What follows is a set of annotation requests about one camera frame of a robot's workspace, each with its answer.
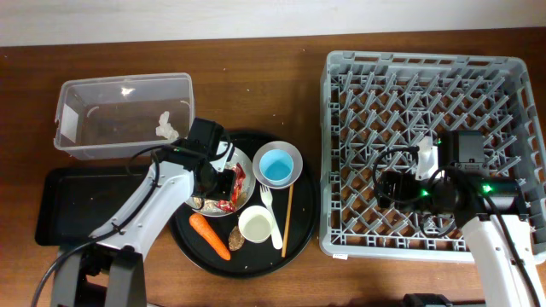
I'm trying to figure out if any orange carrot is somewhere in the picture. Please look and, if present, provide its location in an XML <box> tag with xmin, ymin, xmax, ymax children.
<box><xmin>189</xmin><ymin>213</ymin><xmax>231</xmax><ymax>261</ymax></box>

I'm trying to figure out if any white plastic fork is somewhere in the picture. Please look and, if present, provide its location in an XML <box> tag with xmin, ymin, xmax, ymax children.
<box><xmin>259</xmin><ymin>185</ymin><xmax>282</xmax><ymax>250</ymax></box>

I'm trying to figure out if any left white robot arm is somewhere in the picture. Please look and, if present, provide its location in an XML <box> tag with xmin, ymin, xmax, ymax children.
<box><xmin>45</xmin><ymin>118</ymin><xmax>236</xmax><ymax>306</ymax></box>

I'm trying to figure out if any black rectangular tray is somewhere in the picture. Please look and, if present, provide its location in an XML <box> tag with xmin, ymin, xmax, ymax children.
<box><xmin>35</xmin><ymin>165</ymin><xmax>148</xmax><ymax>246</ymax></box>

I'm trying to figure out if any red snack wrapper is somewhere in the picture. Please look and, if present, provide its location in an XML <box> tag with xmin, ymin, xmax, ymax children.
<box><xmin>216</xmin><ymin>163</ymin><xmax>246</xmax><ymax>212</ymax></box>

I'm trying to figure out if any round black tray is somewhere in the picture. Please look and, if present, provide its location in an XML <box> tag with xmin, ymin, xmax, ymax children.
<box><xmin>167</xmin><ymin>130</ymin><xmax>321</xmax><ymax>280</ymax></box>

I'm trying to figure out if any grey dishwasher rack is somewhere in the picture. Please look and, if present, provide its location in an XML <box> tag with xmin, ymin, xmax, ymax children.
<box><xmin>319</xmin><ymin>51</ymin><xmax>545</xmax><ymax>263</ymax></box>

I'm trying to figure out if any wooden chopstick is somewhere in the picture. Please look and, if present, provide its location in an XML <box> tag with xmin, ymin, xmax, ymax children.
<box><xmin>282</xmin><ymin>184</ymin><xmax>293</xmax><ymax>258</ymax></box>

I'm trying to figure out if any grey plate with rice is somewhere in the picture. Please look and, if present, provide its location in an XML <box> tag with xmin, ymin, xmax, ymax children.
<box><xmin>185</xmin><ymin>148</ymin><xmax>256</xmax><ymax>217</ymax></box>

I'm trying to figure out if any brown walnut shell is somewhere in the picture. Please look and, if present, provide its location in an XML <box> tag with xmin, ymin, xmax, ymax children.
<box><xmin>228</xmin><ymin>226</ymin><xmax>245</xmax><ymax>252</ymax></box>

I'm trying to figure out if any crumpled white tissue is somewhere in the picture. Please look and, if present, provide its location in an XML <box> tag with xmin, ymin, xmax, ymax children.
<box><xmin>155</xmin><ymin>111</ymin><xmax>179</xmax><ymax>141</ymax></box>

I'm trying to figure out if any blue cup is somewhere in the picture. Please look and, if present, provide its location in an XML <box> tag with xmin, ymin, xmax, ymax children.
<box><xmin>258</xmin><ymin>149</ymin><xmax>293</xmax><ymax>186</ymax></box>

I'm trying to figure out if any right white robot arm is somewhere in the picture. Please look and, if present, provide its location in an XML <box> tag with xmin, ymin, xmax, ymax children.
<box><xmin>372</xmin><ymin>130</ymin><xmax>545</xmax><ymax>306</ymax></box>

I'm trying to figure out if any white paper cup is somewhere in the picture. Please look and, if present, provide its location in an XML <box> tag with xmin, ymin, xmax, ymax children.
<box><xmin>238</xmin><ymin>206</ymin><xmax>273</xmax><ymax>243</ymax></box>

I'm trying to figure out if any pink bowl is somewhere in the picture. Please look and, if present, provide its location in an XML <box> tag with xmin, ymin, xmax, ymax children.
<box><xmin>253</xmin><ymin>141</ymin><xmax>304</xmax><ymax>189</ymax></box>

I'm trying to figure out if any clear plastic bin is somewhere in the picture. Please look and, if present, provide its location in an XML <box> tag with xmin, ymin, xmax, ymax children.
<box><xmin>54</xmin><ymin>72</ymin><xmax>195</xmax><ymax>160</ymax></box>

